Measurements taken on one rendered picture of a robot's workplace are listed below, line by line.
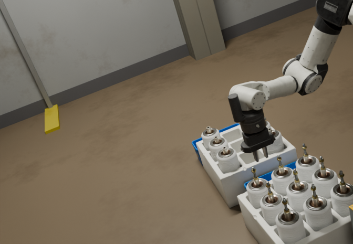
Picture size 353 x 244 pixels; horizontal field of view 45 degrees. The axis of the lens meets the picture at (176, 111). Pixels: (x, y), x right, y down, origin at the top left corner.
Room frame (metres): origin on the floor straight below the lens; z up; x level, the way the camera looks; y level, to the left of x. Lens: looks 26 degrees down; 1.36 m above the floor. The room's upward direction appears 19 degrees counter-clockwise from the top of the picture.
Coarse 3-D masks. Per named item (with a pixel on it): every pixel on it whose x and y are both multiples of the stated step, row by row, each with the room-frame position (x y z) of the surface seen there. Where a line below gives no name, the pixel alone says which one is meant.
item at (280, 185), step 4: (292, 172) 1.41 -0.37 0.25; (272, 176) 1.43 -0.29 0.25; (288, 176) 1.39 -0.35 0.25; (292, 176) 1.39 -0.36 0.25; (272, 180) 1.42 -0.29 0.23; (276, 180) 1.40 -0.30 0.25; (280, 180) 1.39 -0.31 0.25; (284, 180) 1.38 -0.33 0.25; (288, 180) 1.38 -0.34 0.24; (292, 180) 1.38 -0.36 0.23; (276, 184) 1.40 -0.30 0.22; (280, 184) 1.39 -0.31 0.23; (284, 184) 1.38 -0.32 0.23; (288, 184) 1.38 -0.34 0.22; (276, 188) 1.41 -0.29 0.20; (280, 188) 1.39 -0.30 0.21; (284, 188) 1.38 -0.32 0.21; (276, 192) 1.41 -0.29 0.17; (280, 192) 1.39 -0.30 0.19; (284, 192) 1.38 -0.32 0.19
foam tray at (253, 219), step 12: (312, 192) 1.34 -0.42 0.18; (240, 204) 1.45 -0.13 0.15; (288, 204) 1.35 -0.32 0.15; (252, 216) 1.33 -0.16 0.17; (336, 216) 1.17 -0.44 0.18; (348, 216) 1.15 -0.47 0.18; (252, 228) 1.37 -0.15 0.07; (264, 228) 1.23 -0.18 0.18; (276, 228) 1.21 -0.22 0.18; (324, 228) 1.14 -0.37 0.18; (336, 228) 1.12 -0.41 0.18; (348, 228) 1.13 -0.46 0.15; (264, 240) 1.26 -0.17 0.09; (276, 240) 1.15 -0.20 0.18; (300, 240) 1.12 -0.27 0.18; (312, 240) 1.10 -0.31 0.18; (324, 240) 1.11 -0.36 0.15; (336, 240) 1.12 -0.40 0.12; (348, 240) 1.13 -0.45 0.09
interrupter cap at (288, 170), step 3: (276, 168) 1.46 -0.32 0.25; (285, 168) 1.44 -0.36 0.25; (288, 168) 1.43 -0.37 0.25; (276, 171) 1.44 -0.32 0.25; (285, 171) 1.43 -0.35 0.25; (288, 171) 1.42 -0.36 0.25; (291, 171) 1.41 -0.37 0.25; (273, 174) 1.43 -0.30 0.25; (276, 174) 1.42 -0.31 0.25; (279, 174) 1.42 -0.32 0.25; (285, 174) 1.41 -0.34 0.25; (288, 174) 1.40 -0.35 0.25; (276, 177) 1.40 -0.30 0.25; (279, 177) 1.40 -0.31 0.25; (282, 177) 1.39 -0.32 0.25; (285, 177) 1.39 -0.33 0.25
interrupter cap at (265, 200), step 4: (264, 196) 1.31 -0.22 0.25; (276, 196) 1.29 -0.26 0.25; (280, 196) 1.29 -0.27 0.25; (264, 200) 1.29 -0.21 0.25; (268, 200) 1.29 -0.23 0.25; (276, 200) 1.27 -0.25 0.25; (280, 200) 1.26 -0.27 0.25; (264, 204) 1.27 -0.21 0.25; (268, 204) 1.27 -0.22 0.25; (272, 204) 1.26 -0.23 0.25; (276, 204) 1.25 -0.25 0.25
